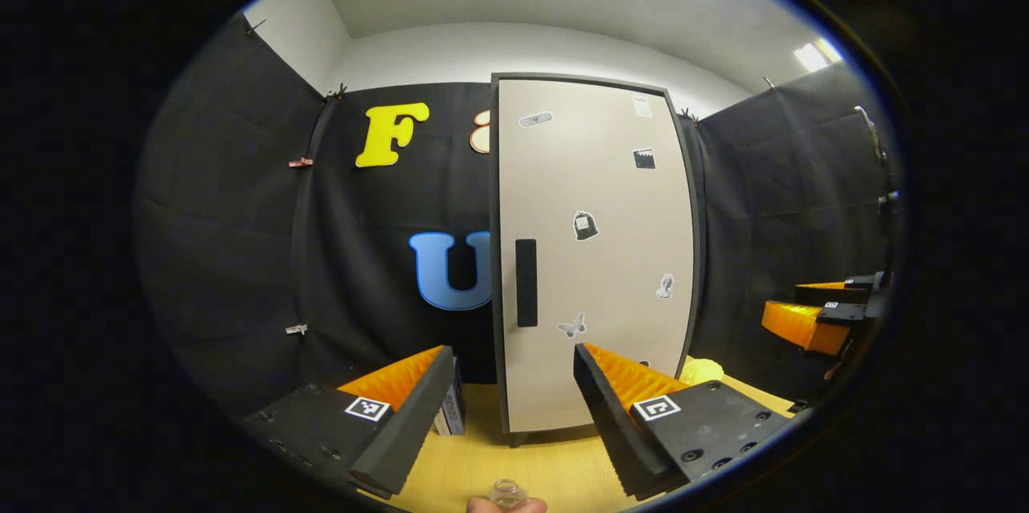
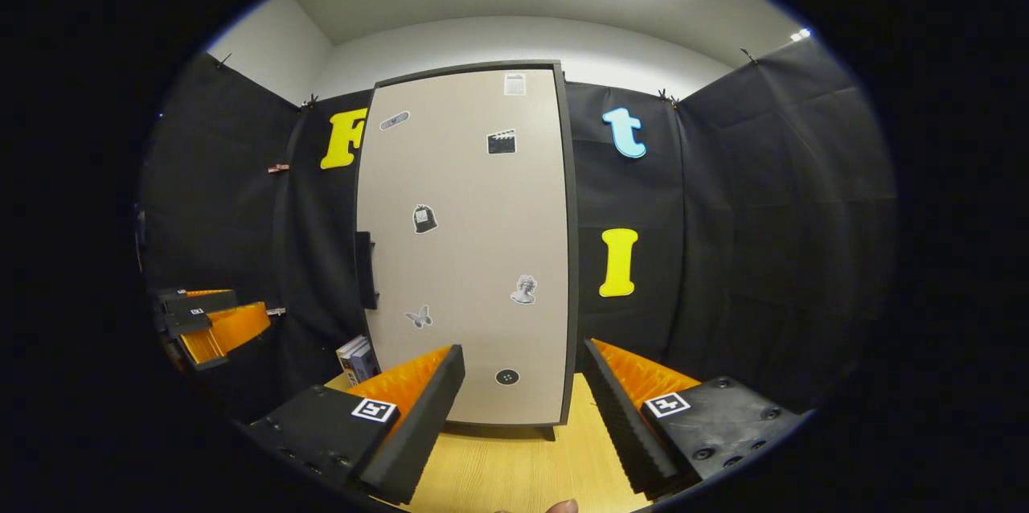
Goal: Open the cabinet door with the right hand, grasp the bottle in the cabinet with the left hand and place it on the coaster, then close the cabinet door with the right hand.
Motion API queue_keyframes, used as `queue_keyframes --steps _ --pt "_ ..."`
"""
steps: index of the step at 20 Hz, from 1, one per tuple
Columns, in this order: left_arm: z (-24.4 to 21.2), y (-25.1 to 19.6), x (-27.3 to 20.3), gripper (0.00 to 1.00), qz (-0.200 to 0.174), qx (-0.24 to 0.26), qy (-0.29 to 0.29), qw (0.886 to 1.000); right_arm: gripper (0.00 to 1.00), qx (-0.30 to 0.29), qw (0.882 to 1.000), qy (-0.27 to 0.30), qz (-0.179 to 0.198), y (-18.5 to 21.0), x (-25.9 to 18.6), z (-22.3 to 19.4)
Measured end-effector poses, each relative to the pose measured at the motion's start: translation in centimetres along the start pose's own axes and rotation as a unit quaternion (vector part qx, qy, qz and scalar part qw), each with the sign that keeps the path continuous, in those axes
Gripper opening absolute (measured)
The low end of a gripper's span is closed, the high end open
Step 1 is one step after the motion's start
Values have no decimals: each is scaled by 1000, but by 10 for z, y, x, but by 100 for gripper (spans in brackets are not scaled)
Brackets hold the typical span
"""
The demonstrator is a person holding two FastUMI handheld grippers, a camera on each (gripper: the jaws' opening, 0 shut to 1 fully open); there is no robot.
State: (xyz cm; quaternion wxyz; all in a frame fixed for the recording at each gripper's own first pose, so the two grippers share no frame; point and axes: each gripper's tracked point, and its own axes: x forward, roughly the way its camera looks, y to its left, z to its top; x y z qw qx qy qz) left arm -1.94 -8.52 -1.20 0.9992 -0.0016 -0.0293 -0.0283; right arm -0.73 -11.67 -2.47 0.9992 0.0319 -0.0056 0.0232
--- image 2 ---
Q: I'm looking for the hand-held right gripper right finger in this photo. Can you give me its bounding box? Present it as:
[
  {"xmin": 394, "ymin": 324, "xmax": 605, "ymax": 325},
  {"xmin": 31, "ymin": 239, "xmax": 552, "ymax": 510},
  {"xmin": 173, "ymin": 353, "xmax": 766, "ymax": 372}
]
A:
[{"xmin": 583, "ymin": 339, "xmax": 807, "ymax": 498}]

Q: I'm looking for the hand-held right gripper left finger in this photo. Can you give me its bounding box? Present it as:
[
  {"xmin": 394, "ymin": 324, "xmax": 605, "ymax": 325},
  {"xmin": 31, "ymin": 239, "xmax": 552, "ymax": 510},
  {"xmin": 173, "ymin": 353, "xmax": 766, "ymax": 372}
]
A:
[{"xmin": 241, "ymin": 344, "xmax": 467, "ymax": 506}]

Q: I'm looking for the black door handle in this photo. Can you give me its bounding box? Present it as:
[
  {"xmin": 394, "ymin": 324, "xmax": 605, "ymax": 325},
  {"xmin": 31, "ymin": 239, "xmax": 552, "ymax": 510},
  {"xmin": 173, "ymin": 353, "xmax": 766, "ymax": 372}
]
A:
[{"xmin": 355, "ymin": 231, "xmax": 379, "ymax": 311}]

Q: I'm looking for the grey cabinet door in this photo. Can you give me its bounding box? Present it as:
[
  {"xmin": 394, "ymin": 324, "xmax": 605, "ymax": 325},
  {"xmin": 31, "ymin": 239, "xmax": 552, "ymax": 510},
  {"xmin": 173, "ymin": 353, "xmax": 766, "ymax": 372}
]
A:
[{"xmin": 356, "ymin": 67, "xmax": 573, "ymax": 426}]

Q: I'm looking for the black backdrop cloth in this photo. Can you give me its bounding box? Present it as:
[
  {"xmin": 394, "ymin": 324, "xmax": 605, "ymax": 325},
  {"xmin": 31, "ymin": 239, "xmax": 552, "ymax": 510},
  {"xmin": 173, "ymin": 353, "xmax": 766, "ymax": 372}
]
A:
[{"xmin": 137, "ymin": 35, "xmax": 900, "ymax": 425}]

